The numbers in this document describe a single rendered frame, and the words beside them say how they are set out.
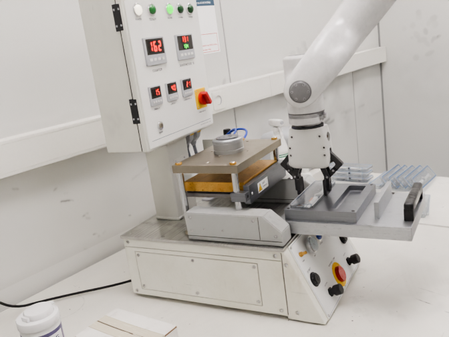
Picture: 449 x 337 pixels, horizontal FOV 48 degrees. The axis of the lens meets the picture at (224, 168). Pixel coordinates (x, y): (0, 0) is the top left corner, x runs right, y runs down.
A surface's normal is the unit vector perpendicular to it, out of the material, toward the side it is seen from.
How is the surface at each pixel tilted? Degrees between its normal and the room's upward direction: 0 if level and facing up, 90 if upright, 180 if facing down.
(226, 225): 90
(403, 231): 90
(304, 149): 92
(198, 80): 90
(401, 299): 0
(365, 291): 0
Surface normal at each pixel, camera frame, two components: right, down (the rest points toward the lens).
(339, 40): 0.26, -0.37
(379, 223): -0.14, -0.96
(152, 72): 0.88, 0.00
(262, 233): -0.47, 0.28
